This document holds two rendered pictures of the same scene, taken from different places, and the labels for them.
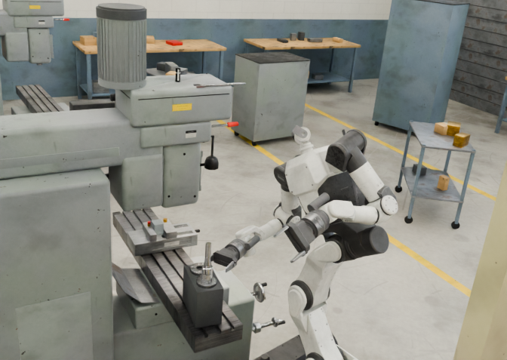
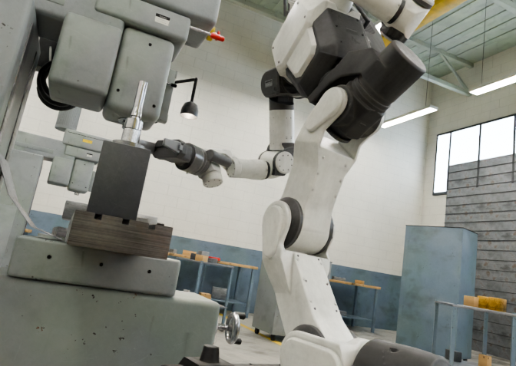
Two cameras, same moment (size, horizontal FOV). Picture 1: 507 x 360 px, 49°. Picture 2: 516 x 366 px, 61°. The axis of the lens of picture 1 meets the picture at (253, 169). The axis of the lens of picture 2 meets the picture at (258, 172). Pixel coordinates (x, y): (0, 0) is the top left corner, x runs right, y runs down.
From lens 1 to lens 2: 1.94 m
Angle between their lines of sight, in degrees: 35
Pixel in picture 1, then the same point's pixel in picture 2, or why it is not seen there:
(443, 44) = (458, 263)
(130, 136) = not seen: outside the picture
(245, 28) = not seen: hidden behind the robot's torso
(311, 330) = (297, 280)
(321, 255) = (315, 117)
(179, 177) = (137, 71)
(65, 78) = not seen: hidden behind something
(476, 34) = (488, 285)
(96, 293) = not seen: outside the picture
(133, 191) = (70, 56)
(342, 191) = (348, 31)
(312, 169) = (305, 0)
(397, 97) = (419, 318)
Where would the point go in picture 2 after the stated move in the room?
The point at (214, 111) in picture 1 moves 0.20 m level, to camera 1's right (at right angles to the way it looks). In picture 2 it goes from (196, 4) to (248, 8)
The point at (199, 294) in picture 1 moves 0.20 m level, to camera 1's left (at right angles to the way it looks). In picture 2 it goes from (107, 144) to (34, 135)
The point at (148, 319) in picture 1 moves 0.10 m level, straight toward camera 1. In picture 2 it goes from (33, 262) to (18, 262)
